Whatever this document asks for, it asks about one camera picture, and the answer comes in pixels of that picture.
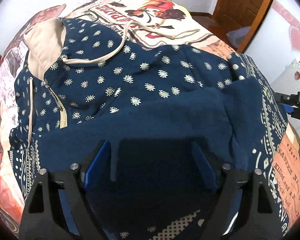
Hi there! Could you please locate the navy patterned hooded garment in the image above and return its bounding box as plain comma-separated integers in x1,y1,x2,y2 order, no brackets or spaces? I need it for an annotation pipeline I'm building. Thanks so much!
9,18,289,239

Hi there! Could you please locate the white wardrobe sliding door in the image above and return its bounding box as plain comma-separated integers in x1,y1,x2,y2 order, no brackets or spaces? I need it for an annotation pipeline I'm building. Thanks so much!
245,0,300,94

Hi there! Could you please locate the brown wooden door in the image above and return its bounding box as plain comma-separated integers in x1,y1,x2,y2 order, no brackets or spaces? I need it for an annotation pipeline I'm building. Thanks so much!
212,0,273,53

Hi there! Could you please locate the printed newspaper pattern bedspread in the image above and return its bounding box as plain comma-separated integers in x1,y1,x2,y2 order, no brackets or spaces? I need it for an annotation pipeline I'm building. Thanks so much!
0,0,300,239

